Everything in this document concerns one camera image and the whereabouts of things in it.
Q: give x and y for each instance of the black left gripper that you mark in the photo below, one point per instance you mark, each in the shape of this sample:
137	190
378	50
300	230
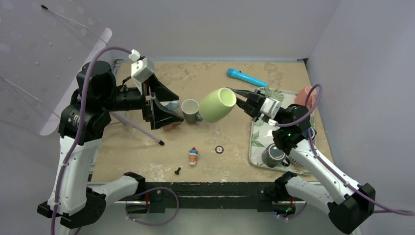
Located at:
159	114

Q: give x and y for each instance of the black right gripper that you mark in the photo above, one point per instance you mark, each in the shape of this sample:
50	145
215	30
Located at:
251	107

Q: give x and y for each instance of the light blue ceramic mug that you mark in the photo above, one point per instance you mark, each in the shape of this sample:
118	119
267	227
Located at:
171	105

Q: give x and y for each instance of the grey-blue ceramic mug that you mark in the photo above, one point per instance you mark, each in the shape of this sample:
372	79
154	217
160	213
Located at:
190	110

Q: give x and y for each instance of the light green ceramic mug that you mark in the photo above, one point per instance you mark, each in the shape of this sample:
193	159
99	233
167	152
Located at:
217	105

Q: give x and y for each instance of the pink ceramic mug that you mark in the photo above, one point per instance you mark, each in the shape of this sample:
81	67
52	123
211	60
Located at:
302	96

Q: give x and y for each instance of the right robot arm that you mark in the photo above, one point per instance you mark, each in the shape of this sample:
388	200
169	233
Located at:
346	202

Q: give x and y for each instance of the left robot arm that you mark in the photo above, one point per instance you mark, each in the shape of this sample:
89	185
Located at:
81	130

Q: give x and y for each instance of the dark grey mug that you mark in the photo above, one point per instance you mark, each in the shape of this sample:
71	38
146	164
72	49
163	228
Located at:
272	156

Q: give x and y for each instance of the striped ceramic mug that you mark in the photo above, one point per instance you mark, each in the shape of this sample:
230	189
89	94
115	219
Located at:
296	162

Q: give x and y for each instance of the blue toy microphone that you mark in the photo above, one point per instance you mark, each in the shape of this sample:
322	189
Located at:
246	78

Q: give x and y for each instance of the white leaf-print tray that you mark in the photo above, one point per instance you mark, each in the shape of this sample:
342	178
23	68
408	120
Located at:
261	133

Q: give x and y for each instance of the ice cream toy figure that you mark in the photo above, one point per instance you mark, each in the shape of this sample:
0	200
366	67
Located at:
193	155

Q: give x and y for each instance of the small round token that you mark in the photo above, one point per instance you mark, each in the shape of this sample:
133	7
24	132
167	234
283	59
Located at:
219	149

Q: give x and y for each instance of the black chess pawn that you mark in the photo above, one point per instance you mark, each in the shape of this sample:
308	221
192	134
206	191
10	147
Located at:
177	172

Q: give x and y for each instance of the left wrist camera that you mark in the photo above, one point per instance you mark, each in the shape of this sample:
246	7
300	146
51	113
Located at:
141	68

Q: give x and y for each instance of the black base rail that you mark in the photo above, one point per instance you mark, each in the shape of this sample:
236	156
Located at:
258	196

